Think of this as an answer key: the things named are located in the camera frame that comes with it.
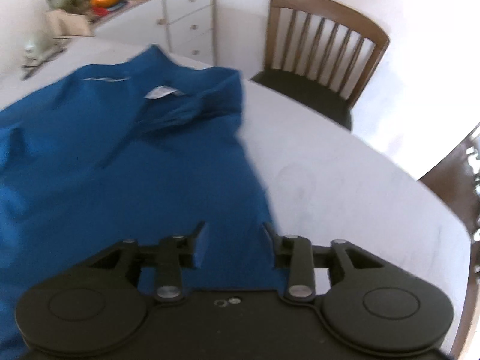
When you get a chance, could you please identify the blue zip sweatshirt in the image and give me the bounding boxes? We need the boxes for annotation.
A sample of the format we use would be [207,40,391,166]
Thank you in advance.
[1,46,286,359]

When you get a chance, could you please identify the far wooden chair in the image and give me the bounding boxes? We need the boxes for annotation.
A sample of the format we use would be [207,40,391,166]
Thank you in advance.
[252,0,390,130]

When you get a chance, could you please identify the white drawer sideboard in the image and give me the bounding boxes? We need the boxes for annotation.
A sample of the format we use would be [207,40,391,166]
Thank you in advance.
[94,0,217,65]

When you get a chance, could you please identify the dark framed eyeglasses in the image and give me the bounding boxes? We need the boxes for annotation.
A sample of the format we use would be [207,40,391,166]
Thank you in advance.
[21,46,66,80]

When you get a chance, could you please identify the pale green ceramic pot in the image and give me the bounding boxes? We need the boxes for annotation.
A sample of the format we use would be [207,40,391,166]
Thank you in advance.
[24,30,55,60]

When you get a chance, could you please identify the light wooden stand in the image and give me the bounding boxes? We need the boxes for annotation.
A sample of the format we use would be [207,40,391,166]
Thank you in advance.
[46,9,94,38]

